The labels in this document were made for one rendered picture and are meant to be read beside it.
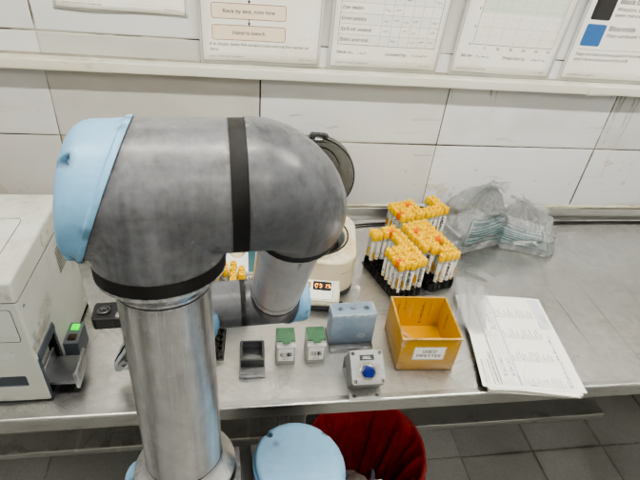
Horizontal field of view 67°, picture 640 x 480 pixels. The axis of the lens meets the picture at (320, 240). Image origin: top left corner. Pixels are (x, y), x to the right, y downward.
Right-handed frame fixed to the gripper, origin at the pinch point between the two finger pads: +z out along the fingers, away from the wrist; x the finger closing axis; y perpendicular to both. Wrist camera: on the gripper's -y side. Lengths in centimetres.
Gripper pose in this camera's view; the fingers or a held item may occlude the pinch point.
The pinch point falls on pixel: (115, 364)
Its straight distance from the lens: 107.0
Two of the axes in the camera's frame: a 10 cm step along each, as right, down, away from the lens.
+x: -1.3, -5.8, 8.0
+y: 8.1, 4.0, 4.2
